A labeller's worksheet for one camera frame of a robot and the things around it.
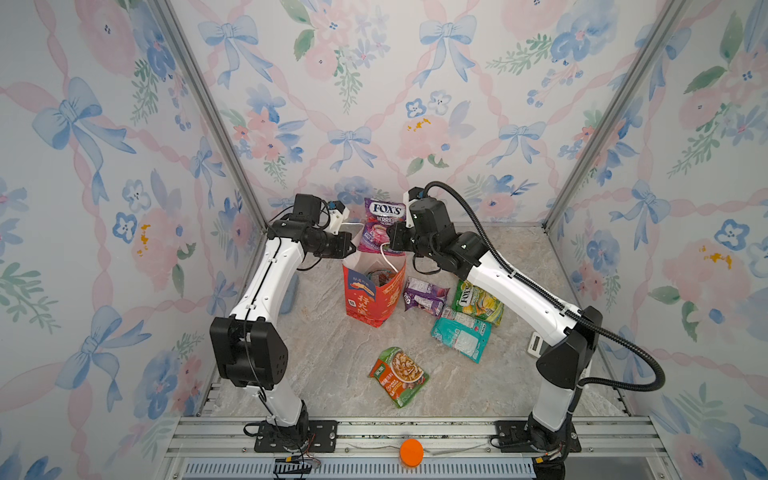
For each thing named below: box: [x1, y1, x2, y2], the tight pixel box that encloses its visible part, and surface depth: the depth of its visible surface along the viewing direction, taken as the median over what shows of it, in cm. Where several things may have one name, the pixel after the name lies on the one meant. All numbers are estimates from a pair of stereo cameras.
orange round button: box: [400, 438, 424, 468], surface depth 66 cm
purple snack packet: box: [403, 277, 450, 316], surface depth 98 cm
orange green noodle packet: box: [367, 346, 429, 408], surface depth 85 cm
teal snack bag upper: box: [430, 307, 493, 364], surface depth 91 cm
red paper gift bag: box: [342, 252, 406, 328], surface depth 82 cm
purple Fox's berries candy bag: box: [358, 198, 407, 255], surface depth 78 cm
